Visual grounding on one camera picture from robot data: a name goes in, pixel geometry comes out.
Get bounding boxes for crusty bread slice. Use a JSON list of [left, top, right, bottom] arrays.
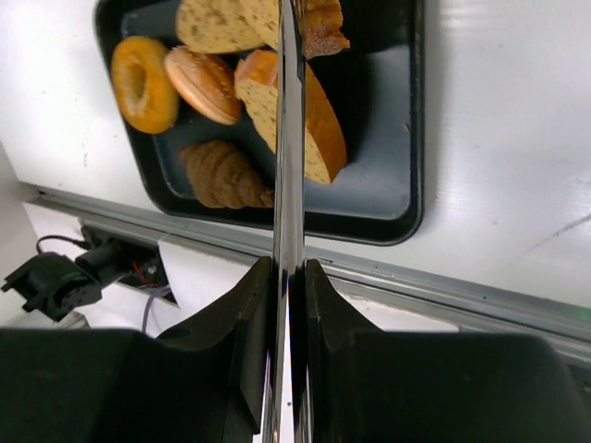
[[239, 0, 351, 60]]

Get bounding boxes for right base mount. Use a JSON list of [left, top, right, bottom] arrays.
[[1, 225, 176, 322]]

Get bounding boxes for aluminium rail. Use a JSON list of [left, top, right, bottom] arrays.
[[35, 193, 590, 367]]

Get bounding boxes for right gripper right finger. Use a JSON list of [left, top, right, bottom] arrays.
[[306, 260, 590, 442]]

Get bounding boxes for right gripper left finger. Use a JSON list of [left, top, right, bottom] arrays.
[[1, 257, 272, 442]]

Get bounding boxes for large seeded bread slice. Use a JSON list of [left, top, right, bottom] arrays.
[[234, 49, 347, 185]]

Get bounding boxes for small bread slice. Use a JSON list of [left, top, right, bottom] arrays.
[[175, 0, 265, 54]]

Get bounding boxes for brown chocolate croissant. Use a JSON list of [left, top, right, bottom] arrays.
[[179, 140, 274, 210]]

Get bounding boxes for silver metal tongs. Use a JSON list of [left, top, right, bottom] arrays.
[[261, 1, 311, 442]]

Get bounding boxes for round orange bun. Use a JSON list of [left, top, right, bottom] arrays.
[[164, 46, 242, 126]]

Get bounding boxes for orange glazed donut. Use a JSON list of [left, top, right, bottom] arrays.
[[111, 36, 179, 135]]

